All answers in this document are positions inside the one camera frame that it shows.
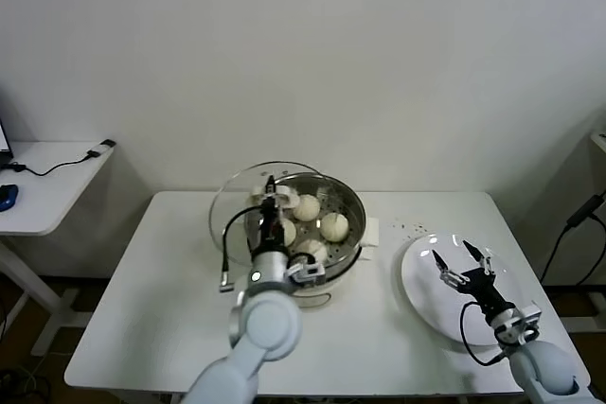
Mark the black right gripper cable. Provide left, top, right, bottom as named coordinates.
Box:
left=459, top=300, right=515, bottom=368

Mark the stainless steel steamer basket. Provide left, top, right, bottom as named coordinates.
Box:
left=244, top=172, right=383, bottom=282

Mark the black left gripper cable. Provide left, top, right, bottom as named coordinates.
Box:
left=217, top=206, right=266, bottom=293

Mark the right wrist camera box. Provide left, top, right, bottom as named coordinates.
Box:
left=515, top=302, right=544, bottom=344

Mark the glass lid with white handle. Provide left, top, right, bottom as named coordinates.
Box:
left=208, top=161, right=328, bottom=267

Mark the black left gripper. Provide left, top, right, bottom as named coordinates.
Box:
left=255, top=175, right=286, bottom=259

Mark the black power cable with brick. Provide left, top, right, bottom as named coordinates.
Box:
left=539, top=189, right=606, bottom=287

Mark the white side desk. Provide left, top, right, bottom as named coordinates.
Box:
left=0, top=140, right=119, bottom=358

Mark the white steamed baozi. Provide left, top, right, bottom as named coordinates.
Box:
left=319, top=212, right=351, bottom=242
left=293, top=194, right=321, bottom=223
left=281, top=218, right=298, bottom=248
left=294, top=238, right=329, bottom=264

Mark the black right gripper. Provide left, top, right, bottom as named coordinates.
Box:
left=431, top=239, right=516, bottom=324

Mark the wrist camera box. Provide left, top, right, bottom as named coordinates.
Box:
left=283, top=255, right=328, bottom=290
left=515, top=302, right=544, bottom=344

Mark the white round plate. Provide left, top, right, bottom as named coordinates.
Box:
left=401, top=232, right=526, bottom=347

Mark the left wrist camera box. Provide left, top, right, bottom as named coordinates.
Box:
left=283, top=255, right=328, bottom=290

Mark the white electric cooker pot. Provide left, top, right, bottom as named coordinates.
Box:
left=283, top=242, right=376, bottom=310

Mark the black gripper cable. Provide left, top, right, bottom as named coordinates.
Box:
left=217, top=206, right=266, bottom=293
left=459, top=300, right=515, bottom=368

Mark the blue handheld device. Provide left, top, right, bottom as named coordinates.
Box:
left=0, top=184, right=20, bottom=212

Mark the black cable with adapter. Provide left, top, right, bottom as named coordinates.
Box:
left=0, top=138, right=117, bottom=177

